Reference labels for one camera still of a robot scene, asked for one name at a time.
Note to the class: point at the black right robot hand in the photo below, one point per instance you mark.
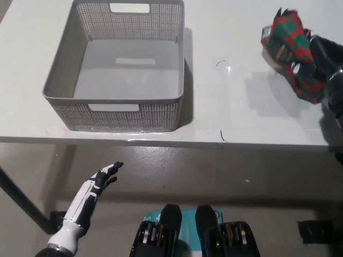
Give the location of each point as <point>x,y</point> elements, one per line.
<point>327,57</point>

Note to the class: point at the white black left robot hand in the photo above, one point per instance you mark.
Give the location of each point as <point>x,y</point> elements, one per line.
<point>84,198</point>

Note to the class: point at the red green coffee bean bag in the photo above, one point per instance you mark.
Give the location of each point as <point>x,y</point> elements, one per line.
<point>292,40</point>

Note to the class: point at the black floor tape patch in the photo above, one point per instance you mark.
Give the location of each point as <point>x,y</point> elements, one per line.
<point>56,220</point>
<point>316,231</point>

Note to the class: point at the black table leg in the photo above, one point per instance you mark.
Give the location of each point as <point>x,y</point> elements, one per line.
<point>339,157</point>
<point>24,198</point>

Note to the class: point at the clear tape patch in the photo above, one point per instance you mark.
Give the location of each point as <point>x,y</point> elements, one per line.
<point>268,93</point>

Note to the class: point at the grey perforated plastic basket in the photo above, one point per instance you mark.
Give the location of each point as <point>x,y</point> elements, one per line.
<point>120,115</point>

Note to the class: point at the black teal robot torso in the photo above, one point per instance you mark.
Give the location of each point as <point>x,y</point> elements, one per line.
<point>171,233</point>

